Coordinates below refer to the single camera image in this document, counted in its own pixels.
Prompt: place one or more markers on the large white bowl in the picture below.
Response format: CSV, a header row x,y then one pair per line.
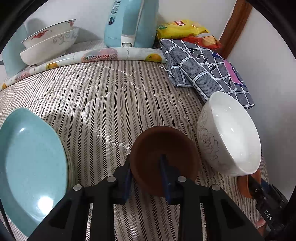
x,y
227,136

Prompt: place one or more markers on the yellow chips bag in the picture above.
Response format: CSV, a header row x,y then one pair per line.
x,y
180,29

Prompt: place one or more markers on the person's right hand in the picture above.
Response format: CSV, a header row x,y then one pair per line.
x,y
261,226

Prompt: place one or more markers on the blue square plate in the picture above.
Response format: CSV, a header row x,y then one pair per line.
x,y
34,170

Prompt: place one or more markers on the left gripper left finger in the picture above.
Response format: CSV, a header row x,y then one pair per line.
x,y
87,211

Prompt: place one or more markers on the grey checkered folded cloth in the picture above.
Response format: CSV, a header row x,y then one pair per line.
x,y
191,65

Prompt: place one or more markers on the brown clay bowl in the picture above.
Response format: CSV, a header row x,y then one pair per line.
x,y
245,183
150,146

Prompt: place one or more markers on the white scroll pattern bowl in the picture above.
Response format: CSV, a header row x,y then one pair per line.
x,y
50,48

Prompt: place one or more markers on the brown wooden door frame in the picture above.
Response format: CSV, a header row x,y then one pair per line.
x,y
234,27

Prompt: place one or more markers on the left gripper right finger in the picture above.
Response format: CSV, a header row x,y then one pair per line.
x,y
206,213

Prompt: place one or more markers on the fruit print table mat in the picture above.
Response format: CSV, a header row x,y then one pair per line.
x,y
85,52

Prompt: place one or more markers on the light blue electric kettle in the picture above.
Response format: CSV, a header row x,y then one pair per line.
x,y
132,23

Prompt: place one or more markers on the fish pattern porcelain bowl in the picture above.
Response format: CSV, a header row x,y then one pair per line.
x,y
48,32

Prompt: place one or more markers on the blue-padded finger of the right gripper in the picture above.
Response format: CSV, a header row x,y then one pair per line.
x,y
258,189

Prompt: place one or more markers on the striped quilted tablecloth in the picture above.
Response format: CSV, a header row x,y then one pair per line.
x,y
99,109

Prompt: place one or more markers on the red chips bag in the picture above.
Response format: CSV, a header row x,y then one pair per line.
x,y
209,42

